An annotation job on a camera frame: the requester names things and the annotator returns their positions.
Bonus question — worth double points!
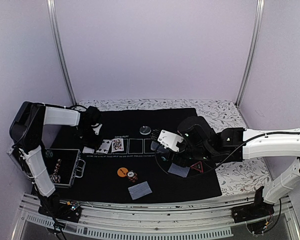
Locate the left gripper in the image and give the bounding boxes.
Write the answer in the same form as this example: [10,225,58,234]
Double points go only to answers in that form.
[78,126,105,150]

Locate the dealt cards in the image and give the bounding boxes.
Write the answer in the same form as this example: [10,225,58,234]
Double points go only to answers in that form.
[128,181,152,200]
[167,163,190,178]

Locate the four of clubs card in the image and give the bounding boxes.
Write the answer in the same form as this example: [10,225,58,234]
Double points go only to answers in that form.
[95,139,112,154]

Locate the face up community card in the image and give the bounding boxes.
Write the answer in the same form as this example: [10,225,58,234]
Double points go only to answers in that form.
[82,146,95,154]

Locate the queen face card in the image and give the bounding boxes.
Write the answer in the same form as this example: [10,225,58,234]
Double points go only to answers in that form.
[111,138,124,153]

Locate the blue playing card deck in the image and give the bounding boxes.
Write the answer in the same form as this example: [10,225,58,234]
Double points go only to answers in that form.
[150,141,169,154]

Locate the black round dealer button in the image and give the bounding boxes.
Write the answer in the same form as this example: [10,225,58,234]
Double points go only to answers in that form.
[139,125,152,135]

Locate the orange big blind button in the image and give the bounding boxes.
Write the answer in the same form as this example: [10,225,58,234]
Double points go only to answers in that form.
[117,167,129,178]

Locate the red black chip stack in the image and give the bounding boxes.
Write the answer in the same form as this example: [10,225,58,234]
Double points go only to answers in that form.
[126,170,138,183]

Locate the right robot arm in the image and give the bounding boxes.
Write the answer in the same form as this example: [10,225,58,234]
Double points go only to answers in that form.
[155,116,300,218]

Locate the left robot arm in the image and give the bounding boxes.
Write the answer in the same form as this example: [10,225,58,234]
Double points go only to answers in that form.
[9,101,102,197]

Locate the triangular all in button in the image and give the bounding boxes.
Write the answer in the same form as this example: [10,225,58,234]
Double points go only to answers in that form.
[190,161,204,174]

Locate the floral patterned tablecloth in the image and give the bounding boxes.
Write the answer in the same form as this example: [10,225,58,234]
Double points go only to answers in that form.
[79,99,271,196]

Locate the aluminium poker chip case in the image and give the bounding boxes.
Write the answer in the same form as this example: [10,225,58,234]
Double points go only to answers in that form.
[7,147,86,188]

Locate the upper poker chip row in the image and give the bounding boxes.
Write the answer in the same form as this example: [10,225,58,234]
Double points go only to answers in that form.
[45,150,54,158]

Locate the poker chip row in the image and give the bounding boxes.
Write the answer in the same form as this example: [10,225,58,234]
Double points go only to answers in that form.
[45,150,54,158]
[49,174,61,184]

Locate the black poker felt mat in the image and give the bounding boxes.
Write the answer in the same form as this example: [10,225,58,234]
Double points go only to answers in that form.
[58,108,222,204]

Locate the lower poker chip row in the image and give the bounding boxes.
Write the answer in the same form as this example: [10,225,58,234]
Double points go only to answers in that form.
[49,174,61,184]

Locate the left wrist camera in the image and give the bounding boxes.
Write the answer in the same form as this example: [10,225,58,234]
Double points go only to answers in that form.
[92,123,102,135]

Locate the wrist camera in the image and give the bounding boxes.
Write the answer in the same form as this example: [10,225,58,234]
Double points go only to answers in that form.
[92,123,102,135]
[157,130,184,153]

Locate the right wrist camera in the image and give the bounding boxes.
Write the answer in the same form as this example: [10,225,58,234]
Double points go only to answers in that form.
[157,130,184,153]

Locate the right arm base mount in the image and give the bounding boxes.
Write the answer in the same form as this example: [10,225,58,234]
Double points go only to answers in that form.
[231,187,275,235]

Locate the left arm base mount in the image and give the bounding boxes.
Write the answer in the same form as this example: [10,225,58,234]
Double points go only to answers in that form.
[38,197,82,223]

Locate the left aluminium frame post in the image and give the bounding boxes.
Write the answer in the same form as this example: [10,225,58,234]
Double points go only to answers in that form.
[46,0,77,105]

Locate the aluminium frame post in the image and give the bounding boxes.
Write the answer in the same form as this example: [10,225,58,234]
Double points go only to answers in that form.
[235,0,265,109]
[46,0,77,105]

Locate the right aluminium frame post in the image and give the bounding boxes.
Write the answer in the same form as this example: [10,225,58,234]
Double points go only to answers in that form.
[235,0,265,109]

